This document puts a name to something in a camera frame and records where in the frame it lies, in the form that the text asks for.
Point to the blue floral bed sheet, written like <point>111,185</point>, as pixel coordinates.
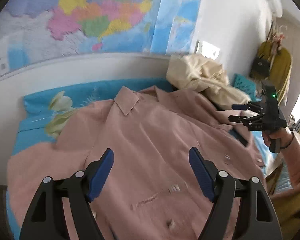
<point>44,108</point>

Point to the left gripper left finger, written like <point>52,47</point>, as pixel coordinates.
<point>45,218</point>

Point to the colourful wall map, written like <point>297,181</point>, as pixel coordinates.
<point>33,31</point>

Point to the white wall socket panel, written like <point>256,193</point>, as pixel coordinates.
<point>207,50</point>

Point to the right forearm pink sleeve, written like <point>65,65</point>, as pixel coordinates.
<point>291,156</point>

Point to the black handbag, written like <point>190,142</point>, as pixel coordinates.
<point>260,68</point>

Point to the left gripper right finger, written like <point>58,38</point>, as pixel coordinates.
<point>256,217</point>

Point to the pink shirt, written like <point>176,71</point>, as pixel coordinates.
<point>151,191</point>

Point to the teal plastic basket rack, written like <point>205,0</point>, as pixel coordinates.
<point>246,85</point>

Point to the mustard yellow hanging garment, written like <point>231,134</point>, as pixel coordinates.
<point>280,72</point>

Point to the cream garment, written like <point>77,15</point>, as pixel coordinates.
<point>203,74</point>

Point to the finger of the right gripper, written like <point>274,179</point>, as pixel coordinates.
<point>246,121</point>
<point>251,106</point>

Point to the right hand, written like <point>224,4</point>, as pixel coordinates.
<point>284,134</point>

